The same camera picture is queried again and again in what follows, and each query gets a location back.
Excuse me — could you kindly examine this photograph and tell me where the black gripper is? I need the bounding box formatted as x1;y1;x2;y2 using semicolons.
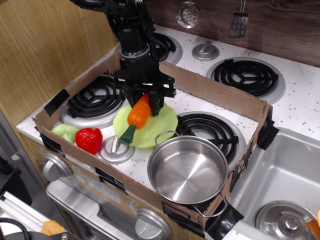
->
111;56;176;117

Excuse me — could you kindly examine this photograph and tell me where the orange toy carrot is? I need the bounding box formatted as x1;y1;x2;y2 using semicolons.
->
119;94;151;145

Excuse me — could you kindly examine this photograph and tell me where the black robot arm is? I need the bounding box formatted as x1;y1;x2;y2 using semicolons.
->
73;0;176;117

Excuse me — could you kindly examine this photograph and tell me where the light green plastic plate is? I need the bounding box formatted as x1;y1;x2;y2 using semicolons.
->
113;104;178;149

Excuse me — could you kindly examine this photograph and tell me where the front left black burner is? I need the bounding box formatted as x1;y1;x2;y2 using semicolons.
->
60;74;128;129

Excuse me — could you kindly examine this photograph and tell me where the silver front stove knob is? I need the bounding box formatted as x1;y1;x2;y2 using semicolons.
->
99;135;135;165

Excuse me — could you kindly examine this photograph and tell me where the silver stove knob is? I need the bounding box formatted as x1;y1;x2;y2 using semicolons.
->
191;40;220;62
99;135;135;165

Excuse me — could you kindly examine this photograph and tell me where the red toy strawberry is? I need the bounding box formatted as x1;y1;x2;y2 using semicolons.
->
75;127;103;155

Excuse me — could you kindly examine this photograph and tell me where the silver back stove knob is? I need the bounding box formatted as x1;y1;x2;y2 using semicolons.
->
191;40;220;62

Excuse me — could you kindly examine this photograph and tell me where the brown cardboard fence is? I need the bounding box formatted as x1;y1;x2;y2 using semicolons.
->
34;52;272;240

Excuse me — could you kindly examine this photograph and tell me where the stainless steel pot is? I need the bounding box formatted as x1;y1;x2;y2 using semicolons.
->
147;131;229;207

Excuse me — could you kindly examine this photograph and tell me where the green toy broccoli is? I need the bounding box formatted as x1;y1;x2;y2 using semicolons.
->
51;123;78;144

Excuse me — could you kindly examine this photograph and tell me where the front right black burner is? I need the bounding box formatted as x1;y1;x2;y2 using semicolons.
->
175;111;246;173

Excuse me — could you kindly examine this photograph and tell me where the hanging silver skimmer ladle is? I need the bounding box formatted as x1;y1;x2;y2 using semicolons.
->
176;0;200;29

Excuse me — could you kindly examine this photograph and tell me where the left silver oven knob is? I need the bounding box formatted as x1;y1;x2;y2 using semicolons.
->
42;153;72;182

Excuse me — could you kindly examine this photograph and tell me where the silver oven knob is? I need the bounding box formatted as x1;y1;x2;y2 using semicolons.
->
135;207;172;240
42;153;72;182

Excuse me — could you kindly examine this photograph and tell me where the hanging silver slotted spatula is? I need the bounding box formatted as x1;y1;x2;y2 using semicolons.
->
228;0;249;39

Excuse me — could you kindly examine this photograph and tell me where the back right black burner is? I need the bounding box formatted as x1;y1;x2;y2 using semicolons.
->
205;57;286;105

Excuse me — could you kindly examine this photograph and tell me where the silver oven door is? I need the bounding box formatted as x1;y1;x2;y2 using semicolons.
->
46;180;138;240

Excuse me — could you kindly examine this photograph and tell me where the right silver oven knob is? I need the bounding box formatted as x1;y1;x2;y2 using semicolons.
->
135;207;172;240

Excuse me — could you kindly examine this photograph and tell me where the silver toy sink basin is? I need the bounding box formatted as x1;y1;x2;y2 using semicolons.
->
226;128;320;240

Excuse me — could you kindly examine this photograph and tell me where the orange object bottom left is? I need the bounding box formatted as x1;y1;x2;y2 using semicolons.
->
40;220;66;236

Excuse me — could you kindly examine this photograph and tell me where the silver sink drain cover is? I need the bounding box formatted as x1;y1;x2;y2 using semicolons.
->
254;200;316;240

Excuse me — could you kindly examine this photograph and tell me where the orange object in sink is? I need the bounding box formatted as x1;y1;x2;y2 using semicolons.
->
309;210;320;240

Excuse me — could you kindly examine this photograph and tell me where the black cable bottom left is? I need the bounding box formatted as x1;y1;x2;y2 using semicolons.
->
0;217;31;240

